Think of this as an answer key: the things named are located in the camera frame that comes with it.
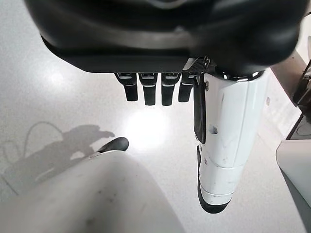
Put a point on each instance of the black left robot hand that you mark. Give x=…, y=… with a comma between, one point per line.
x=136, y=36

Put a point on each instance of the white box-shaped appliance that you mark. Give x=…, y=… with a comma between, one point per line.
x=297, y=167

